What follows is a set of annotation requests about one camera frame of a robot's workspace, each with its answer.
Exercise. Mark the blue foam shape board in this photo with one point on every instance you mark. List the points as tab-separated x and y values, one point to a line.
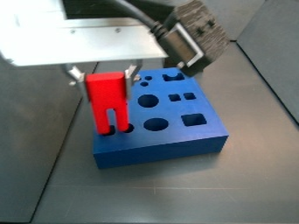
174	123

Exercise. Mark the silver gripper plate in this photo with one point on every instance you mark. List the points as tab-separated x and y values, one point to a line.
38	36

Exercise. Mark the red two-pronged peg block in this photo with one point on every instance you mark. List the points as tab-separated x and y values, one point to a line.
108	94

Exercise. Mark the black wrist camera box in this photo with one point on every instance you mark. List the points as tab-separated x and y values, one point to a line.
194	39

